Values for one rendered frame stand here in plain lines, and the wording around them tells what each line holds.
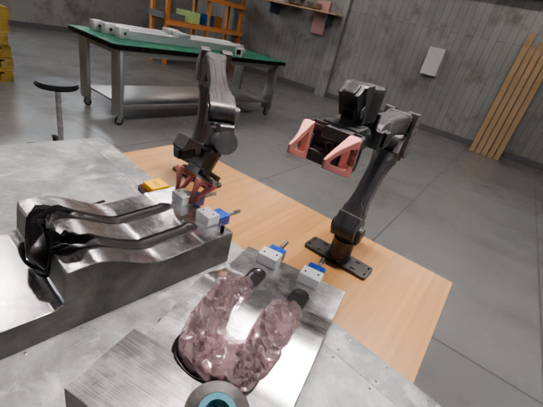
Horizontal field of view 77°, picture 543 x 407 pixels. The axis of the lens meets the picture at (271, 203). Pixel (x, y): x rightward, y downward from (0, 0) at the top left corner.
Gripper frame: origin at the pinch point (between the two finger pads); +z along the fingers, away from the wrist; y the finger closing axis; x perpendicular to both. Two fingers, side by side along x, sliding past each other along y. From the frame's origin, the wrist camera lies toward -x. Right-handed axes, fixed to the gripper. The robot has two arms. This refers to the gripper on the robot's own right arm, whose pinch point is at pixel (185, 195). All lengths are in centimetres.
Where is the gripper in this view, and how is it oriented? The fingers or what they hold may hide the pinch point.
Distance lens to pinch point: 95.3
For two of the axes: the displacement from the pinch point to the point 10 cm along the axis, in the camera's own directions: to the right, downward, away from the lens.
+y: 7.1, 4.6, -5.3
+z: -5.2, 8.5, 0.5
